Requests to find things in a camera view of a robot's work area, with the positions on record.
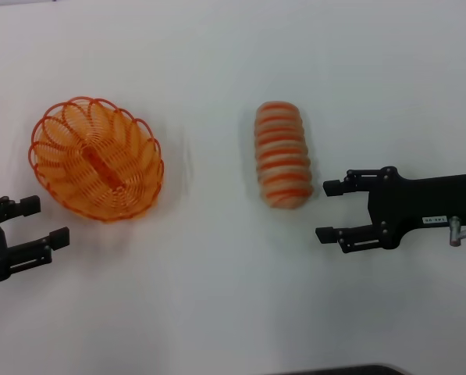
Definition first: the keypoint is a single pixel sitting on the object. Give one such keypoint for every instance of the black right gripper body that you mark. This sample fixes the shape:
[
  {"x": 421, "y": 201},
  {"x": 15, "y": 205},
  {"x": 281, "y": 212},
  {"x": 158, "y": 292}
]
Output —
[{"x": 420, "y": 199}]

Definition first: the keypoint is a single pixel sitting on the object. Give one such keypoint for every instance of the orange striped bread loaf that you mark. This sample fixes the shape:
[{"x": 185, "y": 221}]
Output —
[{"x": 283, "y": 156}]

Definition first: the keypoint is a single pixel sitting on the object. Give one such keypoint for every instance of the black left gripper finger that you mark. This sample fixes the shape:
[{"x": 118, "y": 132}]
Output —
[
  {"x": 59, "y": 237},
  {"x": 29, "y": 205}
]

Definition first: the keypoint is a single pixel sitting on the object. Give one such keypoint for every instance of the dark rounded robot base edge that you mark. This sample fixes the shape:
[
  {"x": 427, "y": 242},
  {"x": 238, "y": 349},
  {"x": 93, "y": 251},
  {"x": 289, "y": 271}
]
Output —
[{"x": 346, "y": 370}]

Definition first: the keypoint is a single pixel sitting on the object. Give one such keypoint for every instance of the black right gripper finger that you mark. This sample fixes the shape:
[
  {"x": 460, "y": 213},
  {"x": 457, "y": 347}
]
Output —
[
  {"x": 328, "y": 235},
  {"x": 336, "y": 187}
]

